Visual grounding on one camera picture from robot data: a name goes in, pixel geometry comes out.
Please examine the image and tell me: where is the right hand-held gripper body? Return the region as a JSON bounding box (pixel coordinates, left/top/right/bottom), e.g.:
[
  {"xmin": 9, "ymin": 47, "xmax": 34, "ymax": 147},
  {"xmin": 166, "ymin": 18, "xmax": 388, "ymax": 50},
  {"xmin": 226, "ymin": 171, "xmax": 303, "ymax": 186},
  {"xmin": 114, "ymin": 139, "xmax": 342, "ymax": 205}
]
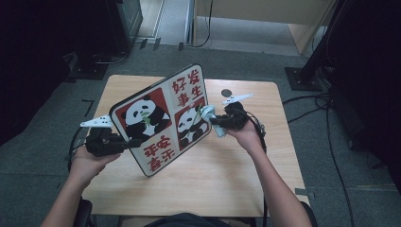
[{"xmin": 221, "ymin": 92, "xmax": 254, "ymax": 131}]

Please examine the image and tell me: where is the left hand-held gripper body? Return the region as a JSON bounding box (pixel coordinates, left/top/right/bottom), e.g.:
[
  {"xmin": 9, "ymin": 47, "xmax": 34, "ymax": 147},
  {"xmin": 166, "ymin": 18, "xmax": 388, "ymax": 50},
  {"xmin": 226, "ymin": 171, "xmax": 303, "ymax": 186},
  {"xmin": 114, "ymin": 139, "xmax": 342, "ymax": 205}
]
[{"xmin": 79, "ymin": 114, "xmax": 129, "ymax": 158}]

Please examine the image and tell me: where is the light blue wiping cloth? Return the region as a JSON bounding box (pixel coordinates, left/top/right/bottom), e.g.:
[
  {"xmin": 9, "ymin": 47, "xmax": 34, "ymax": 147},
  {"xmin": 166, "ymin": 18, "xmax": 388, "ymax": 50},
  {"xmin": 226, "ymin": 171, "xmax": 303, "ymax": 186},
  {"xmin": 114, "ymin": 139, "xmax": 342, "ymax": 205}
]
[{"xmin": 200, "ymin": 104, "xmax": 228, "ymax": 139}]

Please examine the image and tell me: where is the panda picture board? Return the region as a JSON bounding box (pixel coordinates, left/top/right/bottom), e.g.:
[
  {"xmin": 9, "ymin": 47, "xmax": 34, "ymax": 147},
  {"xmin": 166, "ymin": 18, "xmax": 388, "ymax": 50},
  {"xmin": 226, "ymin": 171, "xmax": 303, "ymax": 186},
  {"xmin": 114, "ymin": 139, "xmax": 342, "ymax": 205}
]
[{"xmin": 108, "ymin": 63, "xmax": 213, "ymax": 178}]

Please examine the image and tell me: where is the person's right hand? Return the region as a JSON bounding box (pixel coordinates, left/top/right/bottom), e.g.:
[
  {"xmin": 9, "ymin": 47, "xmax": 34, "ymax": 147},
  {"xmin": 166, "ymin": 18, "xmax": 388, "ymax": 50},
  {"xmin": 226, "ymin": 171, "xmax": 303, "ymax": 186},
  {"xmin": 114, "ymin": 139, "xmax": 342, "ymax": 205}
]
[{"xmin": 226, "ymin": 120, "xmax": 268, "ymax": 155}]

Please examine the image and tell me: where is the person's left hand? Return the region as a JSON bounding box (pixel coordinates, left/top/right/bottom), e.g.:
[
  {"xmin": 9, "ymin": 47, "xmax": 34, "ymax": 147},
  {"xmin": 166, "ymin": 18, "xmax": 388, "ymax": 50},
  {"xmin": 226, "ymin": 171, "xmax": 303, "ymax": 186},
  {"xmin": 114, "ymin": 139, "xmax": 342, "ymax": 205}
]
[{"xmin": 68, "ymin": 145, "xmax": 122, "ymax": 187}]

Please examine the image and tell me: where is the black floor stand base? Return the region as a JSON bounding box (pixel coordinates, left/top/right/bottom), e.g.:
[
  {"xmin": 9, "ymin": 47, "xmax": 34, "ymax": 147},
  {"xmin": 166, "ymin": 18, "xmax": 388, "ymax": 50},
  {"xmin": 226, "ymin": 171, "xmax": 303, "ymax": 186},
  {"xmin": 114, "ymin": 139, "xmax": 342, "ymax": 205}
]
[{"xmin": 67, "ymin": 51, "xmax": 110, "ymax": 81}]

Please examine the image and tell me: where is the person's dark clothing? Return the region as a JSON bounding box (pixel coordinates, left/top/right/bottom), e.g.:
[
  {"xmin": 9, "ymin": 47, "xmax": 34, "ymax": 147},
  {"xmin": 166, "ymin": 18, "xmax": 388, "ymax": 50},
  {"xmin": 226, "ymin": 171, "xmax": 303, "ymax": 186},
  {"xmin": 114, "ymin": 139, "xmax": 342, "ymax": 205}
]
[{"xmin": 143, "ymin": 212, "xmax": 235, "ymax": 227}]

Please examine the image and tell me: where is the grey floor tape strip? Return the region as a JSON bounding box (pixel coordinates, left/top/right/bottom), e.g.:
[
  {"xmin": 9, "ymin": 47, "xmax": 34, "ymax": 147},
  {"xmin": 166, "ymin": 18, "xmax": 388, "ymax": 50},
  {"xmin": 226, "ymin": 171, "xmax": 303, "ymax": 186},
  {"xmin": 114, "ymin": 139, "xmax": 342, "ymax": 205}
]
[{"xmin": 294, "ymin": 187, "xmax": 316, "ymax": 200}]

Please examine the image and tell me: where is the black stand pole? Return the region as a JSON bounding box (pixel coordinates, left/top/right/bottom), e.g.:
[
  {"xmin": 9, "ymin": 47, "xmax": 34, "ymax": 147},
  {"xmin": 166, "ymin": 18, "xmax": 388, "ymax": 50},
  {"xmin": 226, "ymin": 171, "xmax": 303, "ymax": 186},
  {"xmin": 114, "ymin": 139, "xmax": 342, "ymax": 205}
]
[{"xmin": 299, "ymin": 0, "xmax": 351, "ymax": 83}]

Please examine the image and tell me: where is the dark curtain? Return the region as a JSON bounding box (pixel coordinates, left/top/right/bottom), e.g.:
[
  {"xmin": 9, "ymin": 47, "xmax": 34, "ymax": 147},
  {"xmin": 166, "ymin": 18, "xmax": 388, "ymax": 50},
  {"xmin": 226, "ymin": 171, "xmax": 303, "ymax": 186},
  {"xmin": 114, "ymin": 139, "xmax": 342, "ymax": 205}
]
[
  {"xmin": 327, "ymin": 0, "xmax": 401, "ymax": 190},
  {"xmin": 0, "ymin": 0, "xmax": 110, "ymax": 146}
]

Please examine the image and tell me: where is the light wooden desk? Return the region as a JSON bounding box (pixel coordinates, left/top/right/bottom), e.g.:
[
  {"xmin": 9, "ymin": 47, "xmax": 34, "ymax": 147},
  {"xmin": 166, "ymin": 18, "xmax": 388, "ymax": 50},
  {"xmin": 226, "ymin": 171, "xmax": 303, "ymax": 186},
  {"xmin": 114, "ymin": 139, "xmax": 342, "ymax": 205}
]
[{"xmin": 192, "ymin": 0, "xmax": 339, "ymax": 56}]

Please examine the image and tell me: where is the dark cabinet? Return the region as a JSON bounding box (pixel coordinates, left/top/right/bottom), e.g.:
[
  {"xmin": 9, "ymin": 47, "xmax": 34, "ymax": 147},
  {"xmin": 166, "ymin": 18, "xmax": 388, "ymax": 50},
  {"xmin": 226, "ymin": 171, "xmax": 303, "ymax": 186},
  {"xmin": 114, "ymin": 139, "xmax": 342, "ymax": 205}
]
[{"xmin": 105, "ymin": 0, "xmax": 145, "ymax": 55}]

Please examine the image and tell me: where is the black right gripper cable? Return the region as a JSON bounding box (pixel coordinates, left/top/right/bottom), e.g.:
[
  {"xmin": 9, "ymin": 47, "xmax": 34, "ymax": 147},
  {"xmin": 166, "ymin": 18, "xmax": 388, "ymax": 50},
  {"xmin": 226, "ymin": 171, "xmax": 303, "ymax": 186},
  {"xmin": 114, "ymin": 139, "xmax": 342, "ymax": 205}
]
[{"xmin": 245, "ymin": 110, "xmax": 269, "ymax": 227}]

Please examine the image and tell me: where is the black stand base plate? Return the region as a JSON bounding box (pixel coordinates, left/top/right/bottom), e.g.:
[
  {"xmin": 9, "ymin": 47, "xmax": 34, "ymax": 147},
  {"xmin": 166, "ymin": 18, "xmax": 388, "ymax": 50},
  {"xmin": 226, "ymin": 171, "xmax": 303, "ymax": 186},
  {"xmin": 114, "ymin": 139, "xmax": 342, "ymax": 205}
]
[{"xmin": 284, "ymin": 65, "xmax": 325, "ymax": 93}]

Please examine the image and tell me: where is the black hanging cable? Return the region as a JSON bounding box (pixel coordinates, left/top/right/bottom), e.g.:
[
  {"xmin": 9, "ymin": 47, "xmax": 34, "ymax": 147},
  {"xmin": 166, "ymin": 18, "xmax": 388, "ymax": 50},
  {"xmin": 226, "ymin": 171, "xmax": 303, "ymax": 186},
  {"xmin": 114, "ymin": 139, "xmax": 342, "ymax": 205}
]
[{"xmin": 192, "ymin": 0, "xmax": 214, "ymax": 48}]

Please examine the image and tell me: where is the long black floor cable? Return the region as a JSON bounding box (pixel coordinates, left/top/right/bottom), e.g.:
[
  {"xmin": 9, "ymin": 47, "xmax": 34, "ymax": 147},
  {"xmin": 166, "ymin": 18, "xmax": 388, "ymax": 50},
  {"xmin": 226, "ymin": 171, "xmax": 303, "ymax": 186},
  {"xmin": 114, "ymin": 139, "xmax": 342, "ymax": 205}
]
[{"xmin": 324, "ymin": 103, "xmax": 357, "ymax": 227}]

